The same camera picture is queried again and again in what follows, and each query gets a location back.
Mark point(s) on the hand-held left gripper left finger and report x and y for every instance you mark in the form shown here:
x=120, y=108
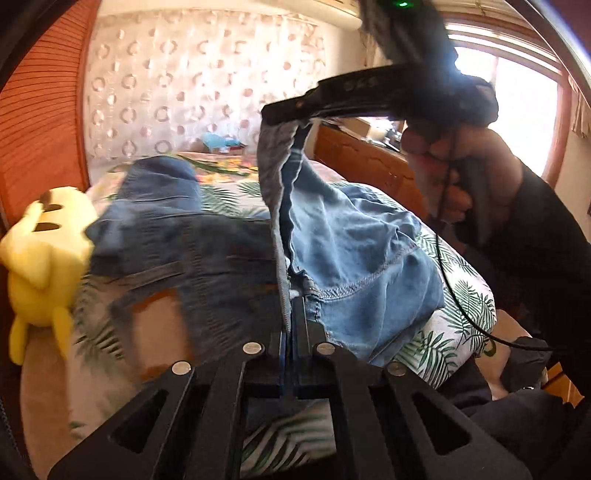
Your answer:
x=217, y=406

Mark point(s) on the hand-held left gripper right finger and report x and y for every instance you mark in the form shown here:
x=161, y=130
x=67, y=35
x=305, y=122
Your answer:
x=298, y=332

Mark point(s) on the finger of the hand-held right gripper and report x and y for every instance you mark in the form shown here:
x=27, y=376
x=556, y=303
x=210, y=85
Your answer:
x=360, y=87

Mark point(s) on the blue denim pants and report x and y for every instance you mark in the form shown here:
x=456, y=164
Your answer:
x=360, y=240

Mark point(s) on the person's right forearm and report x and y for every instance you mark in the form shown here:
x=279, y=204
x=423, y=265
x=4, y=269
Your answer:
x=545, y=254

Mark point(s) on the person's right hand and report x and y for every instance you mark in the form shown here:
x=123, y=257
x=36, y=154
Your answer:
x=434, y=184

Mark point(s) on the open cardboard box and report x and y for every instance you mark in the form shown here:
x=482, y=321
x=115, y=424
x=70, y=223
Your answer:
x=369, y=128

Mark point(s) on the long wooden cabinet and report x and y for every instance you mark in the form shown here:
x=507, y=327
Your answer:
x=364, y=161

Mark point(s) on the wooden framed window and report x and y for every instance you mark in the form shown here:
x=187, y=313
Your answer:
x=508, y=106

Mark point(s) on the light blue cloth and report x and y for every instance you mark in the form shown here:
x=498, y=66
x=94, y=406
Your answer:
x=217, y=141

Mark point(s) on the floral blanket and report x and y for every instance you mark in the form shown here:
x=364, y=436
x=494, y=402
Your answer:
x=217, y=164

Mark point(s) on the circle-patterned sheer curtain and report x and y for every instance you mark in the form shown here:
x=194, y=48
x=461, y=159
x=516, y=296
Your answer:
x=194, y=83

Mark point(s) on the leaf print bed sheet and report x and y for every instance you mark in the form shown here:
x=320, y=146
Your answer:
x=461, y=295

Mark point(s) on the person's dark clothing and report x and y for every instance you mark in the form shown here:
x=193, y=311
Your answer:
x=508, y=424

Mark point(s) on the yellow plush toy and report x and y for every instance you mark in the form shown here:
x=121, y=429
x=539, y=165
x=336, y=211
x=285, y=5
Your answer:
x=41, y=258

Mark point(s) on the cream wall air conditioner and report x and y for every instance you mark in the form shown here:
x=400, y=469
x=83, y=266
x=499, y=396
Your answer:
x=344, y=11

